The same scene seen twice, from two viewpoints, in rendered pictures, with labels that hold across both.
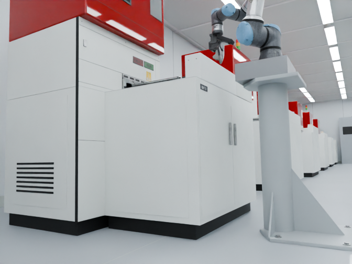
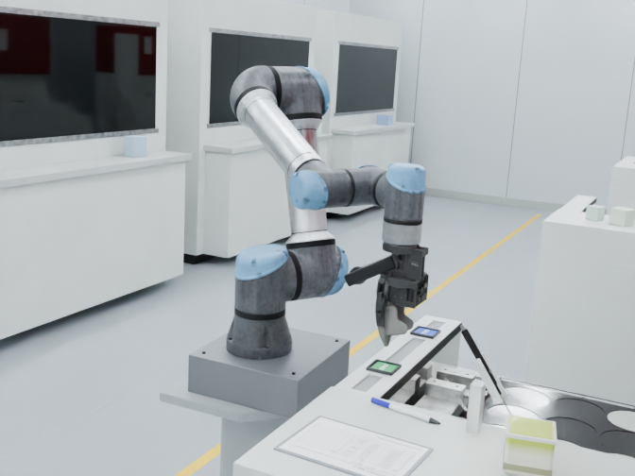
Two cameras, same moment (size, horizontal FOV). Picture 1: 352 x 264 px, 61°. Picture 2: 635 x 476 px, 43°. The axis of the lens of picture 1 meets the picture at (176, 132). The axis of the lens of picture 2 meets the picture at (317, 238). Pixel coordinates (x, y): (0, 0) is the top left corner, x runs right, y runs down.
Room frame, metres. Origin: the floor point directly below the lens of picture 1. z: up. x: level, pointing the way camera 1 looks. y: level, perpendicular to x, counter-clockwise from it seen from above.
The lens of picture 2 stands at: (3.44, -0.60, 1.57)
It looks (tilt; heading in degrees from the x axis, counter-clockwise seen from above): 12 degrees down; 175
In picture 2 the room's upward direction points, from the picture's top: 3 degrees clockwise
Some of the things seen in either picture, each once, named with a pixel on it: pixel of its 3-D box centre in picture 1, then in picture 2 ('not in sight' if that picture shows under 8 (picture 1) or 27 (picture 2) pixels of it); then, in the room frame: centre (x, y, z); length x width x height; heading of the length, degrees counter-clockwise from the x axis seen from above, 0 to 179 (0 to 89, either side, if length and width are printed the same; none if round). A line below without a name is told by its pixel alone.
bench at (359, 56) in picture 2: not in sight; (341, 112); (-5.30, 0.41, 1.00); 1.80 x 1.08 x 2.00; 149
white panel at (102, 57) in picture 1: (125, 68); not in sight; (1.99, 0.33, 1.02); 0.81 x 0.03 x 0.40; 149
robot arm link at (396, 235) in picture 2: (217, 29); (402, 232); (1.92, -0.29, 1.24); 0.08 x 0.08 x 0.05
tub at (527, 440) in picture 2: not in sight; (528, 447); (2.32, -0.14, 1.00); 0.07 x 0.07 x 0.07; 71
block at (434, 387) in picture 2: not in sight; (445, 389); (1.86, -0.16, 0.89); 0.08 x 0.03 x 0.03; 59
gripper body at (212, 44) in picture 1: (216, 42); (402, 274); (1.92, -0.28, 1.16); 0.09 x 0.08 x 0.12; 59
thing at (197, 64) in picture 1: (213, 77); (402, 381); (1.80, -0.24, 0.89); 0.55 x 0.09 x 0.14; 149
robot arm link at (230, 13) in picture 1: (228, 12); (368, 186); (1.84, -0.35, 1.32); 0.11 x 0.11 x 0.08; 26
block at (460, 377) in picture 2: not in sight; (455, 377); (1.79, -0.12, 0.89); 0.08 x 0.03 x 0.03; 59
